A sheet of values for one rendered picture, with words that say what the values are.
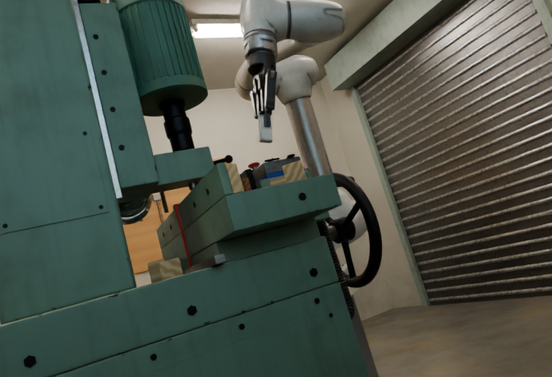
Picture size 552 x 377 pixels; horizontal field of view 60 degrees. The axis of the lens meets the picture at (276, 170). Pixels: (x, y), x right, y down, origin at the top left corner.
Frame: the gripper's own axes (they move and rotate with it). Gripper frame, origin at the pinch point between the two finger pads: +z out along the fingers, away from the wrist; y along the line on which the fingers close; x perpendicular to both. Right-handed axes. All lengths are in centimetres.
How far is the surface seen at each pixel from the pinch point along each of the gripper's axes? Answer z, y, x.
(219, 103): -179, -330, 104
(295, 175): 21.1, 26.0, -6.6
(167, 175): 15.2, 2.8, -25.1
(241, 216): 30.4, 30.1, -19.3
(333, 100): -198, -317, 237
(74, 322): 45, 20, -43
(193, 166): 12.7, 3.1, -19.4
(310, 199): 26.9, 30.8, -6.7
